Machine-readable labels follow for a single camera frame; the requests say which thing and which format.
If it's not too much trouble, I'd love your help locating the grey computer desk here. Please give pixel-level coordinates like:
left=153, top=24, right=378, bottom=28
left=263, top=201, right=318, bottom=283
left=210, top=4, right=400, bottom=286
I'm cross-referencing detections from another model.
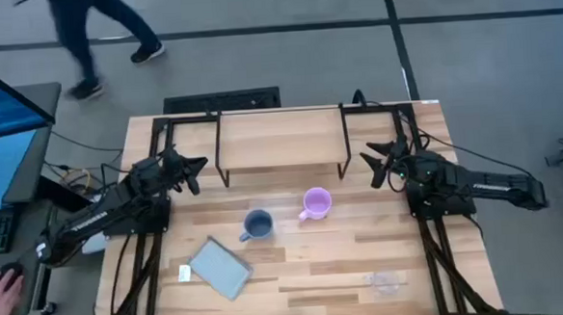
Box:
left=0, top=81, right=74, bottom=315

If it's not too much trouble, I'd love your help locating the small white box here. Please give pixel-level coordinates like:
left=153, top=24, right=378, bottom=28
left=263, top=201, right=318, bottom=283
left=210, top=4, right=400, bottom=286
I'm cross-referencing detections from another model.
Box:
left=80, top=231, right=108, bottom=255

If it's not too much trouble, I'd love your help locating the black metal table frame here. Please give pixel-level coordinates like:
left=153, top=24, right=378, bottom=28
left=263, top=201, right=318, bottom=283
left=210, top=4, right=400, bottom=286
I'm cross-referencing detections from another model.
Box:
left=81, top=95, right=508, bottom=315

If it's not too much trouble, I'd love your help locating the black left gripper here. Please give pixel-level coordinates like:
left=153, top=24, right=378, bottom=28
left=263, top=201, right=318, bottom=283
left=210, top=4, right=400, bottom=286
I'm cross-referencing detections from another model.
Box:
left=157, top=148, right=211, bottom=198

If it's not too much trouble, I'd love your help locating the pink mug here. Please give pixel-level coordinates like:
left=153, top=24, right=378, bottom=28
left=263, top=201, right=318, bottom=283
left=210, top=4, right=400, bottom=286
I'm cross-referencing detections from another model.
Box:
left=297, top=186, right=334, bottom=223

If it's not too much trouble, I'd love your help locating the person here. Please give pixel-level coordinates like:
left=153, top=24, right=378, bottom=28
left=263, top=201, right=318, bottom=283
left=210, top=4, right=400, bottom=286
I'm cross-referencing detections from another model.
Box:
left=12, top=0, right=169, bottom=105

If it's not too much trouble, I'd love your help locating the wooden shelf with black legs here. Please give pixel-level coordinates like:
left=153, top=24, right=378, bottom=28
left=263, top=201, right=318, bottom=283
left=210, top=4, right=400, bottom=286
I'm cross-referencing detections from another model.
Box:
left=212, top=103, right=354, bottom=189

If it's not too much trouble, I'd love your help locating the grey mesh tray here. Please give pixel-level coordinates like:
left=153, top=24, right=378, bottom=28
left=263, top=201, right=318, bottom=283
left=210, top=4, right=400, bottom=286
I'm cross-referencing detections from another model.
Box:
left=186, top=233, right=255, bottom=304

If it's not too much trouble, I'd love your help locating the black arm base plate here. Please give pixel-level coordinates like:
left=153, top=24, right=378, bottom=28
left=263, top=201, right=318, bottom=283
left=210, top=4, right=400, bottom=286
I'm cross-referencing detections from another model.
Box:
left=102, top=197, right=174, bottom=237
left=405, top=175, right=477, bottom=221

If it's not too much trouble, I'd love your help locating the black computer mouse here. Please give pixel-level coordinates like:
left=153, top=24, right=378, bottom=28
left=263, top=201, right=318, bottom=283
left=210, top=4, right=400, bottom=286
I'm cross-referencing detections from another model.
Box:
left=0, top=261, right=27, bottom=289

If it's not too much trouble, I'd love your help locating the clear glass cup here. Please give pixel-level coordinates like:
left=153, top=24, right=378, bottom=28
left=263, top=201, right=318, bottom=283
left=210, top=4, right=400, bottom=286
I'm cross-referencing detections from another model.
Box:
left=363, top=269, right=402, bottom=299

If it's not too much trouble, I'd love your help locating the black looped gripper cable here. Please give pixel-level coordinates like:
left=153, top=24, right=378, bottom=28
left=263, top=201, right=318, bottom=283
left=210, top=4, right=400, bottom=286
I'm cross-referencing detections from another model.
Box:
left=386, top=156, right=411, bottom=195

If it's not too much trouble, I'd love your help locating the long black floor cable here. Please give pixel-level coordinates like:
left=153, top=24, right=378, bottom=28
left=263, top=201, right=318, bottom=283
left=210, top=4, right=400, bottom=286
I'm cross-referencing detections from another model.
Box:
left=50, top=126, right=125, bottom=157

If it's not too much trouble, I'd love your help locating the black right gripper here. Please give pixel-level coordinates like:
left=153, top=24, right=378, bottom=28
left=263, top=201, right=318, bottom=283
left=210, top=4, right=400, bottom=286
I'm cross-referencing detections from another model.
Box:
left=359, top=138, right=417, bottom=190

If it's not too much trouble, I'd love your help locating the blue-grey mug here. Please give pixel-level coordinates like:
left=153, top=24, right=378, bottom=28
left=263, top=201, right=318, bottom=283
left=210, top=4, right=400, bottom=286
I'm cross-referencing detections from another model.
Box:
left=237, top=208, right=277, bottom=244

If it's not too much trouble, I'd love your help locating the black cable across table frame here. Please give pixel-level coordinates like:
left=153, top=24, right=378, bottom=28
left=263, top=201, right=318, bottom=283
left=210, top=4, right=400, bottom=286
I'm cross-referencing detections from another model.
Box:
left=397, top=105, right=537, bottom=186

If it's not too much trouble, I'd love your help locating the yellow cable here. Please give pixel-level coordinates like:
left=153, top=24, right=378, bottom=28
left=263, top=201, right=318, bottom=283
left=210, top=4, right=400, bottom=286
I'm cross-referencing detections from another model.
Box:
left=58, top=167, right=94, bottom=197

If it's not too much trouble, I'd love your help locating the black floor vent grate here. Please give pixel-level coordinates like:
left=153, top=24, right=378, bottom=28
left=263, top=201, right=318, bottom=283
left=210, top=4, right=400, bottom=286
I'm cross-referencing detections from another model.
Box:
left=161, top=85, right=282, bottom=116

